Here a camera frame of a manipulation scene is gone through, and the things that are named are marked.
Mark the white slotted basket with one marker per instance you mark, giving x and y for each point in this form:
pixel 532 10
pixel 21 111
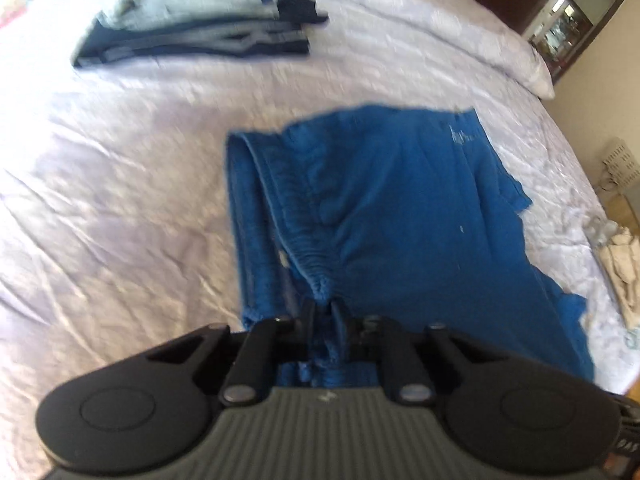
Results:
pixel 624 165

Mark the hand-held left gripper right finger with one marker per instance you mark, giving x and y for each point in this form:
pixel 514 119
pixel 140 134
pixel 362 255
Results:
pixel 345 326

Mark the stack of folded clothes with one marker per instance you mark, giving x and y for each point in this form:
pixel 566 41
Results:
pixel 200 40

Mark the cream crumpled cloth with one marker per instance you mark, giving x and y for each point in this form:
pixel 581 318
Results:
pixel 622 265

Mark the blue pants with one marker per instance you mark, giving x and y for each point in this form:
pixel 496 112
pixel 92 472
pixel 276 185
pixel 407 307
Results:
pixel 390 200

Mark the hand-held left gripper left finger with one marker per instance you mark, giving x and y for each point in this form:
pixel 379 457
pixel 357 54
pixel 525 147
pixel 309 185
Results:
pixel 306 321

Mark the glass display cabinet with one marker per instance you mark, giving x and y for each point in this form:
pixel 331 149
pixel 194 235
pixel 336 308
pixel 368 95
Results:
pixel 562 30

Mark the white quilted pillow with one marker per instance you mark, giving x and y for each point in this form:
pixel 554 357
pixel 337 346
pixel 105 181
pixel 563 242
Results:
pixel 425 15

